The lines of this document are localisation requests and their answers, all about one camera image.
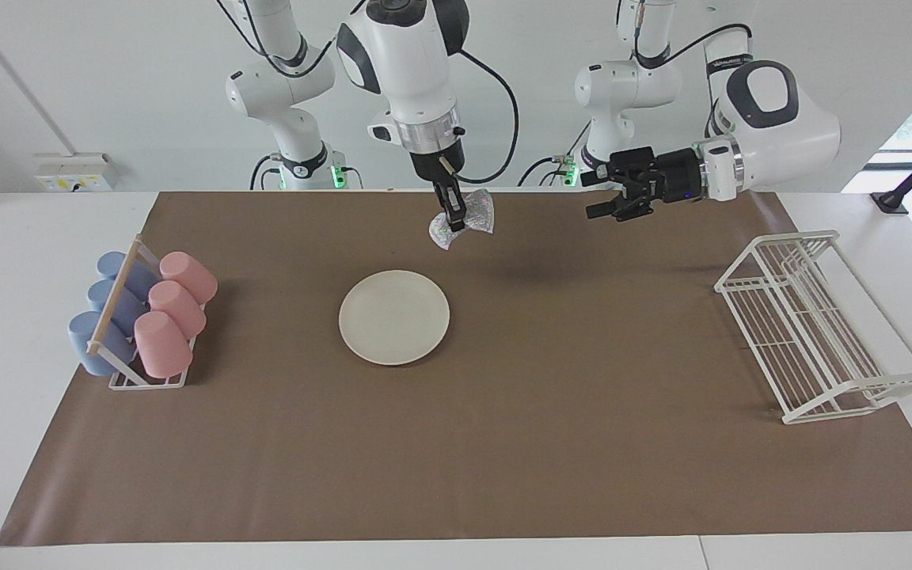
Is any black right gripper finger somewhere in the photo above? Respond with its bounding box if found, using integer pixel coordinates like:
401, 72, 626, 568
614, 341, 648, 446
447, 178, 469, 231
433, 181, 458, 234

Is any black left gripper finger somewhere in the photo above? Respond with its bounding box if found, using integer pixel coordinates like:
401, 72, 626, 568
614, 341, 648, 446
586, 199, 632, 222
580, 164, 624, 188

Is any clear plastic wrapper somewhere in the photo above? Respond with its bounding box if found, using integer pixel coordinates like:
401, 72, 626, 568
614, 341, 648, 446
427, 188, 497, 252

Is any white round plate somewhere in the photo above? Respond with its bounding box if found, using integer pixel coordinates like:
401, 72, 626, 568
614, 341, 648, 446
338, 270, 451, 367

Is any brown table mat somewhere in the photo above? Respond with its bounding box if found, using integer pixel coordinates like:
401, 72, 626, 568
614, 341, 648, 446
0, 190, 912, 547

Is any pink plastic cup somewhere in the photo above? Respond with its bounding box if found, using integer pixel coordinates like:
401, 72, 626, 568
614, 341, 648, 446
147, 280, 208, 340
133, 310, 195, 380
158, 251, 219, 306

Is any blue plastic cup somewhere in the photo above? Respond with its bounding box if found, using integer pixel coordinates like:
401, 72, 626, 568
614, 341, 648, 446
67, 310, 137, 378
86, 278, 149, 338
96, 251, 161, 302

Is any white cup holder wooden bar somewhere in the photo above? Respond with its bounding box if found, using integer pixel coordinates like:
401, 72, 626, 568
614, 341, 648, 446
85, 234, 208, 391

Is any white power strip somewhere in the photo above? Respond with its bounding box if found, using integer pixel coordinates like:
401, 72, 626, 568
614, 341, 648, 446
33, 152, 119, 193

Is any black base cable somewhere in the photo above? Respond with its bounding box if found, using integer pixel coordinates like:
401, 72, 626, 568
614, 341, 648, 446
517, 123, 590, 188
249, 154, 284, 192

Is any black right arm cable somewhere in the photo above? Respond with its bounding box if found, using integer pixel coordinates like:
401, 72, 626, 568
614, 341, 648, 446
215, 0, 521, 185

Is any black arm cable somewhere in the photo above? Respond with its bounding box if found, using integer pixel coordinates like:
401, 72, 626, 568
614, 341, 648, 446
614, 0, 754, 70
215, 0, 521, 185

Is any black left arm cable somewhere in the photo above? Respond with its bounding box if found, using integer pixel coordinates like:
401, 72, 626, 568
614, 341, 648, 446
614, 0, 754, 70

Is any white wire dish rack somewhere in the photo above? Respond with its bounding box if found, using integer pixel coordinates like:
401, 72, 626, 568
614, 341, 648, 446
713, 230, 912, 426

